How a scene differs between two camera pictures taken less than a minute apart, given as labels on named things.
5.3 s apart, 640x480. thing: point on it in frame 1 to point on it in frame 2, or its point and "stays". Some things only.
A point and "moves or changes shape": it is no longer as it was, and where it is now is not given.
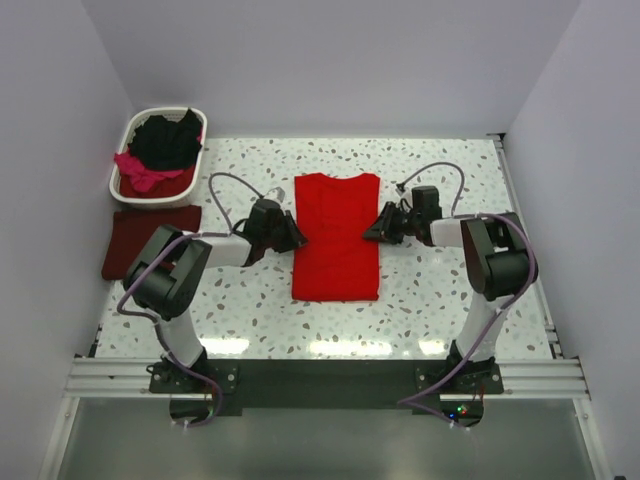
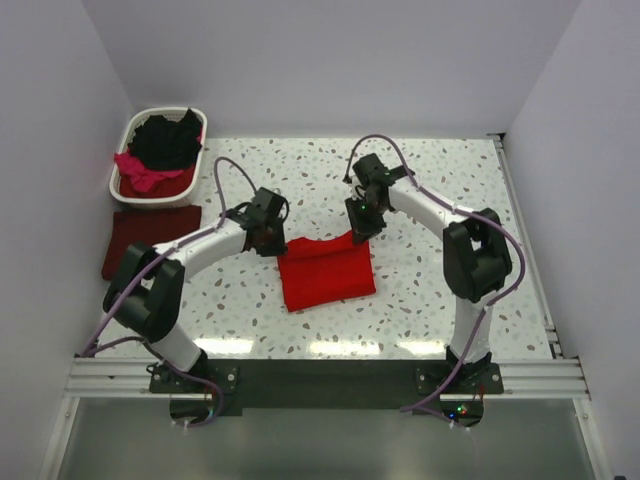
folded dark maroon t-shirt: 133,231 stays
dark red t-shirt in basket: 175,185 stays
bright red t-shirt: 337,262 moves or changes shape
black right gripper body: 395,226 to 363,225
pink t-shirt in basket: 142,179 stays
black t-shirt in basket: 159,143 stays
